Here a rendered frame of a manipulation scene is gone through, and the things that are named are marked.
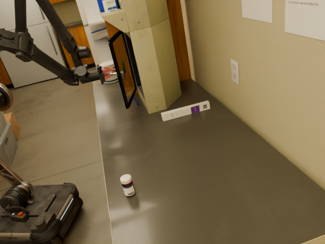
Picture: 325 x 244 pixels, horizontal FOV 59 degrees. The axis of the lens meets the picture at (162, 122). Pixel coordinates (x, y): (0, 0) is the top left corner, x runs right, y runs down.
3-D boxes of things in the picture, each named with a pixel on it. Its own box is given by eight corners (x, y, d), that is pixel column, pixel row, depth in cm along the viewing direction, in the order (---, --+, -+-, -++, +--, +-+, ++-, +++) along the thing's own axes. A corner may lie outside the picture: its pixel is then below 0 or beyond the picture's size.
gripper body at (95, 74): (99, 66, 157) (86, 69, 156) (105, 83, 161) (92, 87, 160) (99, 63, 162) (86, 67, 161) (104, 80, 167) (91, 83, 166)
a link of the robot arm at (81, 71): (69, 71, 163) (68, 85, 161) (64, 62, 152) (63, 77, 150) (90, 71, 164) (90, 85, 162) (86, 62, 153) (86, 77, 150)
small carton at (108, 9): (113, 10, 150) (110, -2, 147) (117, 10, 146) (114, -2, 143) (105, 12, 148) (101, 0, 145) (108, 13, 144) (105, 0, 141)
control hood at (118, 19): (121, 24, 171) (117, 7, 167) (129, 32, 143) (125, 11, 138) (102, 28, 170) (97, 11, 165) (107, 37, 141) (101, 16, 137)
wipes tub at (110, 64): (119, 76, 238) (114, 59, 231) (121, 81, 227) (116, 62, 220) (104, 80, 236) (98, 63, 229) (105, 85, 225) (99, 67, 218)
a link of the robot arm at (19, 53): (13, 33, 125) (11, 55, 122) (24, 31, 123) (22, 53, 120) (70, 71, 165) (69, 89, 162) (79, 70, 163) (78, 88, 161)
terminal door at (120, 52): (136, 89, 190) (122, 28, 171) (127, 110, 163) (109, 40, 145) (135, 89, 190) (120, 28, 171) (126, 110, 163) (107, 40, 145)
